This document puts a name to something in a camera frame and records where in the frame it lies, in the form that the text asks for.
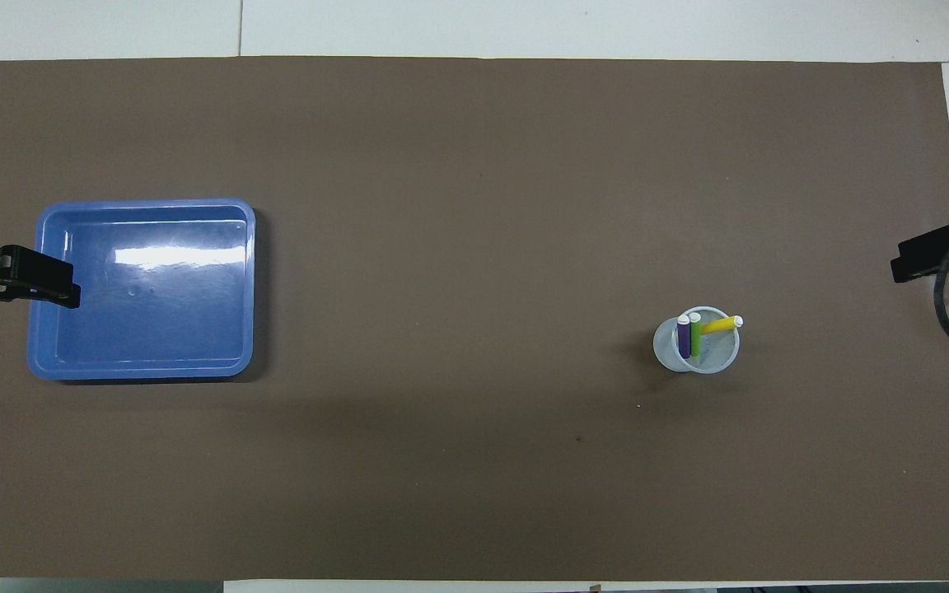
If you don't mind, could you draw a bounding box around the blue plastic tray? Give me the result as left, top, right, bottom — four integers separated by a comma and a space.
27, 198, 257, 381

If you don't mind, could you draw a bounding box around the translucent plastic cup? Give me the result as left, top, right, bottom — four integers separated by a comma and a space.
653, 306, 741, 375

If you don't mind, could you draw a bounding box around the brown table mat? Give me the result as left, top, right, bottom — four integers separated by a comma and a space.
0, 56, 949, 582

